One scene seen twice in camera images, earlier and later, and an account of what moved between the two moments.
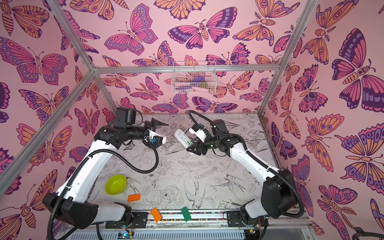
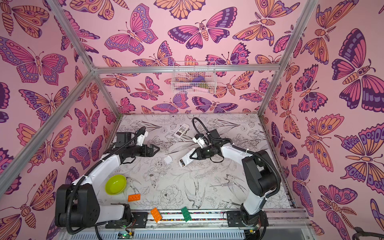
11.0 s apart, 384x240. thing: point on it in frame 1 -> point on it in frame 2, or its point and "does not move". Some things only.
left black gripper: [153, 123] -> [150, 154]
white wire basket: [194, 77] does not move
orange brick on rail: [156, 214] does not move
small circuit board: [125, 235] does not move
